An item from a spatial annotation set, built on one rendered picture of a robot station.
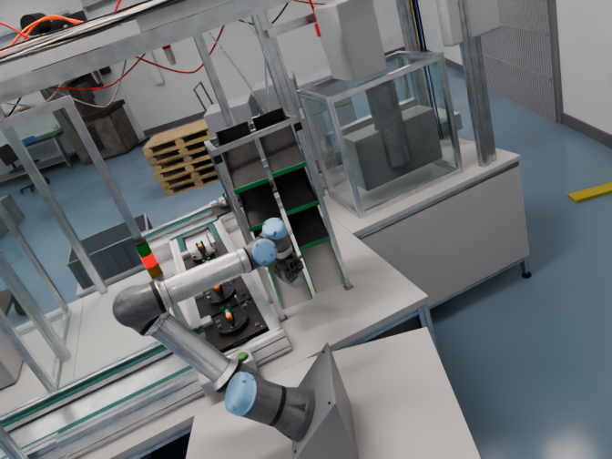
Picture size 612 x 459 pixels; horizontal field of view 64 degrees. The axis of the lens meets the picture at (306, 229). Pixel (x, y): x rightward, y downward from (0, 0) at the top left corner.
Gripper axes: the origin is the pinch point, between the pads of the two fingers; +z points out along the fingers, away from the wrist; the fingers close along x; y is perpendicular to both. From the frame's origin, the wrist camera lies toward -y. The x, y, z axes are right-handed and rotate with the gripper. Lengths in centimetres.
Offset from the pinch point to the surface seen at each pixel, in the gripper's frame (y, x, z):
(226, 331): -6.7, -31.2, 15.3
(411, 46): -85, 162, 34
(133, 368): -27, -69, 25
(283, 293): -2.2, -4.4, 13.7
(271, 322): 1.9, -15.3, 18.4
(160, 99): -870, 203, 550
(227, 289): -31.8, -18.4, 31.0
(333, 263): 2.2, 19.2, 13.8
